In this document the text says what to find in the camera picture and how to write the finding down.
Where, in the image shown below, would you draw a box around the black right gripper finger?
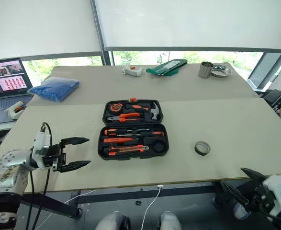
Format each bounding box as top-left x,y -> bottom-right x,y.
222,181 -> 250,212
240,167 -> 267,184

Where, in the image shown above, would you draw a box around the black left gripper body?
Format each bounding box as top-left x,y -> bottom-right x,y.
42,143 -> 67,172

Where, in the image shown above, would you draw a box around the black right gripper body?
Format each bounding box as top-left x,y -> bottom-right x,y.
247,180 -> 276,212

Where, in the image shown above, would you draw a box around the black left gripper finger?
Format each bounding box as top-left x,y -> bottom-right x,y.
60,137 -> 91,148
58,160 -> 91,174

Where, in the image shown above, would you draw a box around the orange black handled screwdriver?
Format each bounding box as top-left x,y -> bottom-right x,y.
116,130 -> 166,138
103,127 -> 151,136

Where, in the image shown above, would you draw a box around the orange voltage tester pen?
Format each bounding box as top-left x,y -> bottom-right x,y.
103,137 -> 136,143

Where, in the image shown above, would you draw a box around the orange black utility knife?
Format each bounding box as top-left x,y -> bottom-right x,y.
103,144 -> 150,157

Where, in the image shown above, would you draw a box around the black tool case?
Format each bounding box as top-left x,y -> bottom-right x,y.
97,97 -> 170,161

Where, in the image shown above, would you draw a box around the grey white sneaker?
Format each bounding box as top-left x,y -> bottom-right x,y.
233,203 -> 251,220

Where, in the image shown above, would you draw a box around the orange black tape measure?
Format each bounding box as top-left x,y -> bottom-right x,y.
107,103 -> 122,114

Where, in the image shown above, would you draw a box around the blue plastic bag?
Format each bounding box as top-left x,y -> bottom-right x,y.
27,76 -> 80,103

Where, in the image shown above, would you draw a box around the black electrical tape roll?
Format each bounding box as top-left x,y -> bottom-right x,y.
194,141 -> 212,156

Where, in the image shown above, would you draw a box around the white glue gun orange trigger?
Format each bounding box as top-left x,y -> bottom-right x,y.
4,100 -> 26,120

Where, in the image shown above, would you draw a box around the open dark laptop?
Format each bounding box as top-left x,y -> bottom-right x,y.
0,57 -> 34,114

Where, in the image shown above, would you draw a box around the stainless steel round dish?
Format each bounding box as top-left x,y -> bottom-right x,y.
210,64 -> 233,78

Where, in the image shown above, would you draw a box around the grey window mullion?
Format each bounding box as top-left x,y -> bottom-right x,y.
90,0 -> 115,66

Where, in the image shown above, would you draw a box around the stainless steel cup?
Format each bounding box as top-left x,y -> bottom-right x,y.
198,61 -> 214,79

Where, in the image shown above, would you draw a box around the green flat package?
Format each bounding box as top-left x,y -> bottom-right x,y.
145,58 -> 189,77

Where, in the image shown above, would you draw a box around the white roller blind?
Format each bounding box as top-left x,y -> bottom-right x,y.
0,0 -> 103,61
94,0 -> 281,53

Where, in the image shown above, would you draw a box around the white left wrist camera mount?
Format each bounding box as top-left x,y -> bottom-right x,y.
31,131 -> 53,170

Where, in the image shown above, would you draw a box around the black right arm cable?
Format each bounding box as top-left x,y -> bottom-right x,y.
259,205 -> 281,224

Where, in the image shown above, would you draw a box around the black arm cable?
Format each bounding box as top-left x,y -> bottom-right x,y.
26,122 -> 53,230
259,205 -> 281,224

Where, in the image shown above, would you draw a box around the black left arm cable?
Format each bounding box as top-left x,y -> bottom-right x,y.
26,122 -> 53,230

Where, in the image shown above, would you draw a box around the thin white floor cable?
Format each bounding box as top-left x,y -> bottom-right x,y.
32,189 -> 97,230

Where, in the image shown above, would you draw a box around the orange handled pliers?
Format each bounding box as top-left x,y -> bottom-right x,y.
105,112 -> 141,124

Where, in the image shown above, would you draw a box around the black table frame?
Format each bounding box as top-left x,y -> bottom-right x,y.
19,181 -> 230,219

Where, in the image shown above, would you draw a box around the white charging cable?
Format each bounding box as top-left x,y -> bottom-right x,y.
140,184 -> 164,230

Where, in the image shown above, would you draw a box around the claw hammer orange black handle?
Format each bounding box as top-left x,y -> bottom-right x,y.
124,101 -> 161,121

